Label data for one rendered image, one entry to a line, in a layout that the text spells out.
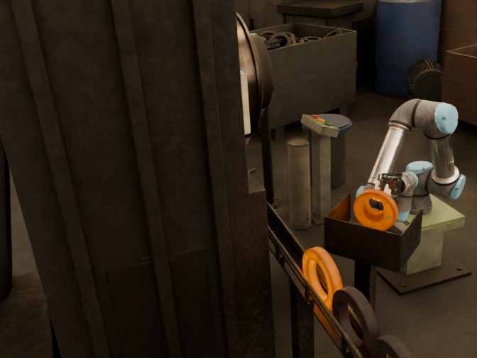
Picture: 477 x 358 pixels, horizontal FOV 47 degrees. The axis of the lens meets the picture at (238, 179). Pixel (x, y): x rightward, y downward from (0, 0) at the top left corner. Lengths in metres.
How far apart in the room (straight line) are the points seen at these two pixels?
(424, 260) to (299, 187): 0.77
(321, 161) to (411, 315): 1.01
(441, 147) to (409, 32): 3.06
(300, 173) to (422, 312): 0.97
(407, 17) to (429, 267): 3.00
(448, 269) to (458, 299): 0.21
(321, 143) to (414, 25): 2.52
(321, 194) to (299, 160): 0.31
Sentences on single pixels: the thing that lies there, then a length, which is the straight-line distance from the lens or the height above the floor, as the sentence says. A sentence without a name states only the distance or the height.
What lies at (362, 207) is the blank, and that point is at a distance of 1.96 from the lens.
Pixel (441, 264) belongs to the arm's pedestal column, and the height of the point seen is 0.02.
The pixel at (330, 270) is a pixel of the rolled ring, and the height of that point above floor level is 0.74.
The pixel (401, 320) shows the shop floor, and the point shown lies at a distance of 2.57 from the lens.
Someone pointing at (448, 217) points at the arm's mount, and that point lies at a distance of 2.71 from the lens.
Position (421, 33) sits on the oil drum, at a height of 0.61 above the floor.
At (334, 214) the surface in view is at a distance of 1.91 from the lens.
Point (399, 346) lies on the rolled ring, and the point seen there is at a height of 0.73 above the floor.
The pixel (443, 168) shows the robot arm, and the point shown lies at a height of 0.61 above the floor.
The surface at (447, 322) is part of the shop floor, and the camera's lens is 2.60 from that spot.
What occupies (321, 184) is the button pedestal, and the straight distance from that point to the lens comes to 3.16.
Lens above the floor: 1.62
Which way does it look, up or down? 25 degrees down
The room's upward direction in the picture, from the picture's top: 5 degrees counter-clockwise
